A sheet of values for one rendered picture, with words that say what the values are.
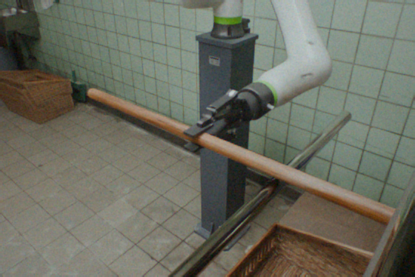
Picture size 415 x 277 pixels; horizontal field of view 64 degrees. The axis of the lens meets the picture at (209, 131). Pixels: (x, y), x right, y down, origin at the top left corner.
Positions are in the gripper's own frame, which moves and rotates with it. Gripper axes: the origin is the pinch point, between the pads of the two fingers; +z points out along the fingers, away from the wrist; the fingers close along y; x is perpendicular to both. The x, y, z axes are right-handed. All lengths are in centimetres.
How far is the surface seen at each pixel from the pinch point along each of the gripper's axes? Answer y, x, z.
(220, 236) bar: 1.8, -20.2, 18.7
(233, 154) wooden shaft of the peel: -0.6, -10.8, 1.8
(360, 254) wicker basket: 40, -35, -29
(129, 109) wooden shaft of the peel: -0.5, 21.4, 1.8
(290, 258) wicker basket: 58, -15, -30
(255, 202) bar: 1.8, -20.3, 8.7
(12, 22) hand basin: 39, 344, -104
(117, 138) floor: 119, 185, -102
